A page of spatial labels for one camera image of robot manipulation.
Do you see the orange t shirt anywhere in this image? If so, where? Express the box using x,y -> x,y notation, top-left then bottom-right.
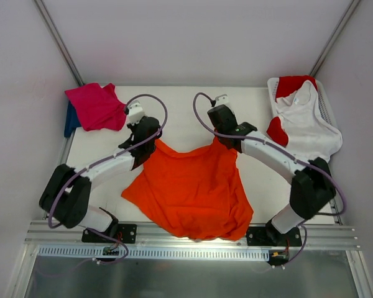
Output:
122,138 -> 254,227

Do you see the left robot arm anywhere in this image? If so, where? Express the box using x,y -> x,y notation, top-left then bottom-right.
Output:
39,116 -> 163,242

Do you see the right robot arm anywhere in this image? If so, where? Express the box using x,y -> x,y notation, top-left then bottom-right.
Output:
207,104 -> 336,246

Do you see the pink t shirt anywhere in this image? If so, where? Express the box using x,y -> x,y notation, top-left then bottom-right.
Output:
65,83 -> 126,131

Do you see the red t shirt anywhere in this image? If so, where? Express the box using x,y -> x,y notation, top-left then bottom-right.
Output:
267,75 -> 318,147

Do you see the dark blue t shirt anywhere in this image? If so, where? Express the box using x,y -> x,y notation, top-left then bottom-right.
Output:
63,101 -> 81,138

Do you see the white tank top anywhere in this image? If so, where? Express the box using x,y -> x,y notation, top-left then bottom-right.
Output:
277,81 -> 343,162

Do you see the white plastic laundry basket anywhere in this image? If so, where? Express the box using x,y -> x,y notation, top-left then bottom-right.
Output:
267,78 -> 338,128

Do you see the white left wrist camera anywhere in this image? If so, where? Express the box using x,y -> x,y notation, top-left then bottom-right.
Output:
124,101 -> 145,125

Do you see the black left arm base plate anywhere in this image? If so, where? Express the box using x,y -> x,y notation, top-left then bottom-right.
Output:
81,223 -> 137,244

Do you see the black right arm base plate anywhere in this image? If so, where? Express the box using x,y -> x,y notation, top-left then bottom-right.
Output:
246,226 -> 302,247

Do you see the metal frame post right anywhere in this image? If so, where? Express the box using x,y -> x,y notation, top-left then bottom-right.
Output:
309,0 -> 362,77

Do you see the metal frame post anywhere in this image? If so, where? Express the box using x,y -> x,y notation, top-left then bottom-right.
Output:
32,0 -> 85,86
309,0 -> 362,77

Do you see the aluminium mounting rail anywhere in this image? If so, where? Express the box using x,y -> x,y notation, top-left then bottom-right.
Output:
25,220 -> 362,250

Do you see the white slotted cable duct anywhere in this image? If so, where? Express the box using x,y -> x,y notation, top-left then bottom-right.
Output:
38,245 -> 269,262

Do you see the metal frame post left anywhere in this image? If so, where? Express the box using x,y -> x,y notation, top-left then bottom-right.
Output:
32,0 -> 85,86

